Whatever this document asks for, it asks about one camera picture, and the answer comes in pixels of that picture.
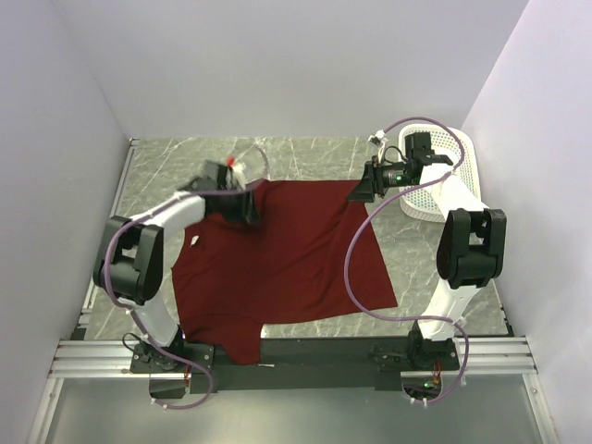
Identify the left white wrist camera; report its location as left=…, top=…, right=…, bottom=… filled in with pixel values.
left=226, top=155, right=248, bottom=190

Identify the dark red t shirt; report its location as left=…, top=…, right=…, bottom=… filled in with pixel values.
left=172, top=180, right=397, bottom=364

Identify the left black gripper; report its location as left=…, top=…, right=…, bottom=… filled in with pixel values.
left=216, top=185, right=261, bottom=226

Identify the white plastic perforated basket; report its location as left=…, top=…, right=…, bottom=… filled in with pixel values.
left=399, top=123, right=487, bottom=223

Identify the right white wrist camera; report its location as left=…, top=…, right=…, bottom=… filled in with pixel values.
left=367, top=129, right=387, bottom=162

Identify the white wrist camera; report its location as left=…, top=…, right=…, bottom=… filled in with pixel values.
left=367, top=129, right=387, bottom=162
left=226, top=155, right=248, bottom=190

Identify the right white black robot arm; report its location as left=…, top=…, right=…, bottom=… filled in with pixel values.
left=348, top=125, right=507, bottom=369

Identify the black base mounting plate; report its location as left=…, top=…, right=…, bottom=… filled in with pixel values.
left=129, top=332, right=460, bottom=399

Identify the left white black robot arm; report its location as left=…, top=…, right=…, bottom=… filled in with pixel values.
left=92, top=161, right=266, bottom=372

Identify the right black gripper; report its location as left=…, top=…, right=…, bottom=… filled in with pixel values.
left=346, top=155, right=415, bottom=204

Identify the aluminium extrusion rail frame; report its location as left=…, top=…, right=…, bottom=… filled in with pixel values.
left=27, top=138, right=556, bottom=444

